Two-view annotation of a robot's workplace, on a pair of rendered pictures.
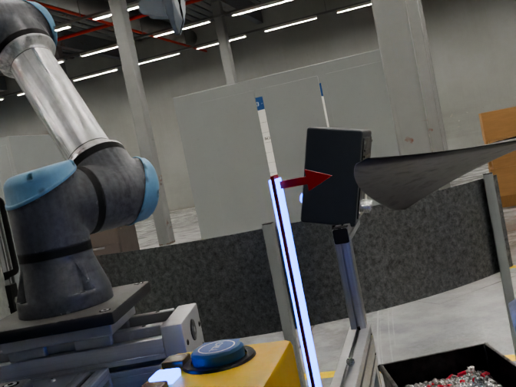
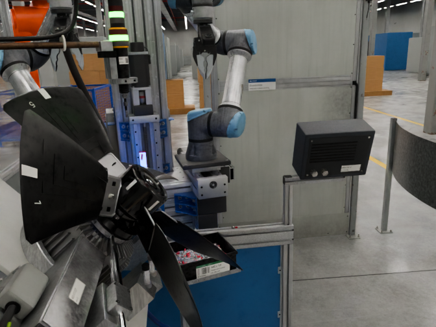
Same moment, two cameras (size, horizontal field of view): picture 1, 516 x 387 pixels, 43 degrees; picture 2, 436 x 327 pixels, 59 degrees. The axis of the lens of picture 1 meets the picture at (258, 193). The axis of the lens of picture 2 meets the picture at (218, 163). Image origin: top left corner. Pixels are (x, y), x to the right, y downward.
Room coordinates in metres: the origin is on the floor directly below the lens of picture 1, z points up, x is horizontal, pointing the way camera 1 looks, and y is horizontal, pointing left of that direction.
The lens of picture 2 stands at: (0.50, -1.34, 1.52)
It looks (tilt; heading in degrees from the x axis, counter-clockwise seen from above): 16 degrees down; 69
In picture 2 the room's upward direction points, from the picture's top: 2 degrees counter-clockwise
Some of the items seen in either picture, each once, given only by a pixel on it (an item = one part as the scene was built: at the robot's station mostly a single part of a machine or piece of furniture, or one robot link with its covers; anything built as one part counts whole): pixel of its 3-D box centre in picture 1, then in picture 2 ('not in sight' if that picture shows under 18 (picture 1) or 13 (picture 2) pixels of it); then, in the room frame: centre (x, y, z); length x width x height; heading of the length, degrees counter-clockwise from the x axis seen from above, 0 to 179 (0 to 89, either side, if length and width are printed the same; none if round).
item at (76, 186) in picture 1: (49, 205); (201, 122); (1.06, 0.34, 1.20); 0.13 x 0.12 x 0.14; 138
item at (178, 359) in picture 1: (176, 361); not in sight; (0.49, 0.09, 1.08); 0.02 x 0.02 x 0.01; 76
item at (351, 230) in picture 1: (347, 226); (313, 178); (1.33, -0.17, 1.04); 0.24 x 0.03 x 0.03; 166
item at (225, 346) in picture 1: (218, 355); not in sight; (0.48, 0.05, 1.08); 0.04 x 0.04 x 0.02
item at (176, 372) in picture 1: (164, 376); not in sight; (0.45, 0.09, 1.08); 0.02 x 0.02 x 0.01; 76
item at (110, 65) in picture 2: not in sight; (117, 62); (0.62, -0.36, 1.50); 0.09 x 0.07 x 0.10; 21
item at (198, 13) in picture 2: not in sight; (202, 13); (1.00, 0.09, 1.65); 0.08 x 0.08 x 0.05
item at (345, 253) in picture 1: (349, 277); (287, 200); (1.24, -0.14, 0.96); 0.03 x 0.03 x 0.20; 76
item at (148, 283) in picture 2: not in sight; (146, 275); (0.62, -0.48, 0.99); 0.02 x 0.02 x 0.06
